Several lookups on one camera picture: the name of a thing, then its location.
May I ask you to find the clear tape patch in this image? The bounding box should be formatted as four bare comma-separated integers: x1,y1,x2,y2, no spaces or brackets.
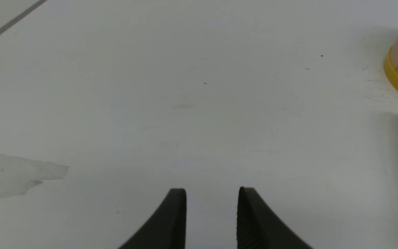
0,154,69,199

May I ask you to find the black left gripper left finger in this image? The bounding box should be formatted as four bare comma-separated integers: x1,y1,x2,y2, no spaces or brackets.
120,188,187,249

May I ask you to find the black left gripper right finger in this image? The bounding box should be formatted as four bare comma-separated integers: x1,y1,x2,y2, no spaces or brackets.
237,186,311,249

